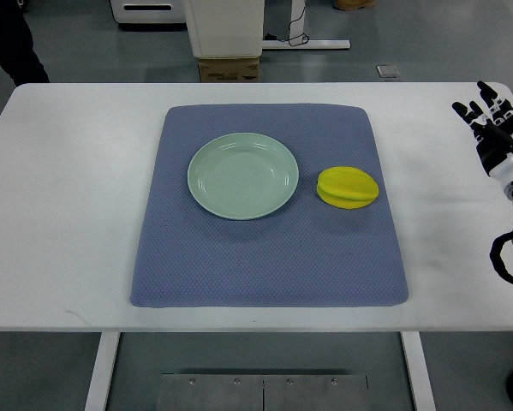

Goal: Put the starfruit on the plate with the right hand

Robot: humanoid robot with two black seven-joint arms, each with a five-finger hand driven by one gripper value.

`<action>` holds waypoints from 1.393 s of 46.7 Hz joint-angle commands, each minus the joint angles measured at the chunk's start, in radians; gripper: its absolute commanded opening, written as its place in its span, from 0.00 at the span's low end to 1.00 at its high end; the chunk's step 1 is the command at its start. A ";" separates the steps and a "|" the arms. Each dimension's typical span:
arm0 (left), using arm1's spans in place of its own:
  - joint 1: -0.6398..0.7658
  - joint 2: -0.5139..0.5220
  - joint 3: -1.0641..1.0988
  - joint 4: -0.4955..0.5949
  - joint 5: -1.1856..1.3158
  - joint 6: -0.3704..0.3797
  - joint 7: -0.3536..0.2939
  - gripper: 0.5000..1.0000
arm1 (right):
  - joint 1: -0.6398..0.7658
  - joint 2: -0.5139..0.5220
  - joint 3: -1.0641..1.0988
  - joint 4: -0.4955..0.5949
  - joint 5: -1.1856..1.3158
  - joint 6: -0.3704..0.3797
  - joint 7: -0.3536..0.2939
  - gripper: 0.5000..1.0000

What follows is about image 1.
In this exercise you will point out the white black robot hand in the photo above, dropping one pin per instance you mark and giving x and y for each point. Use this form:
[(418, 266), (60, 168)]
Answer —
[(492, 129)]

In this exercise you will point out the yellow starfruit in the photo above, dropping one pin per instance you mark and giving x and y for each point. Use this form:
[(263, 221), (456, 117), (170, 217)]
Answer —
[(347, 187)]

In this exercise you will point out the grey floor socket plate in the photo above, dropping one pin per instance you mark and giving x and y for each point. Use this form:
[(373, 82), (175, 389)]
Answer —
[(388, 71)]

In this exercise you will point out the light green plate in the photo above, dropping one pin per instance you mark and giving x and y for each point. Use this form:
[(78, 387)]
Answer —
[(242, 176)]

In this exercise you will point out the tan shoe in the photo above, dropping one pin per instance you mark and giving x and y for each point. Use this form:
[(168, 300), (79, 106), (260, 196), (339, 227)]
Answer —
[(351, 5)]

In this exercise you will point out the right white table leg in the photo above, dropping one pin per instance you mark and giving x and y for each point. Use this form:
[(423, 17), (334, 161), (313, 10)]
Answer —
[(415, 361)]

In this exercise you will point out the white table leg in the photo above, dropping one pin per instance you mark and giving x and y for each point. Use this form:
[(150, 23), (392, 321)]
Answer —
[(102, 372), (415, 361)]

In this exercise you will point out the blue quilted mat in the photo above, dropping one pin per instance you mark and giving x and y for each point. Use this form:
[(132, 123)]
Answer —
[(306, 254)]

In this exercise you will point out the white desk leg base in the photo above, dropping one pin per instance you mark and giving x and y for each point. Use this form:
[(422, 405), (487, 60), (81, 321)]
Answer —
[(298, 40)]

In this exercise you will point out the cardboard box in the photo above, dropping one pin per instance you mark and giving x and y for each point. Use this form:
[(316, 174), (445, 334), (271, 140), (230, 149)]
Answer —
[(231, 70)]

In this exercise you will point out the white cabinet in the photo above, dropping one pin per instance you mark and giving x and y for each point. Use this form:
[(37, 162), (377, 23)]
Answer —
[(220, 29)]

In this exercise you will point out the white appliance with slot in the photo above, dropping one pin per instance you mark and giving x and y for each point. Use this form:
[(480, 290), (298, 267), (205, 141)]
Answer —
[(147, 11)]

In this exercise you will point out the left white table leg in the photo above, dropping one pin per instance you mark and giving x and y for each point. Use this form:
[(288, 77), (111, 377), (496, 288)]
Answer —
[(102, 372)]

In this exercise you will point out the person in dark clothes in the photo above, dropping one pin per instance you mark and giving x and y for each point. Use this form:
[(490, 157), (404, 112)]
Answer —
[(17, 56)]

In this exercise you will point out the metal base plate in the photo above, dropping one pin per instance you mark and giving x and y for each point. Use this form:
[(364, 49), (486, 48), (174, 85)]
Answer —
[(263, 392)]

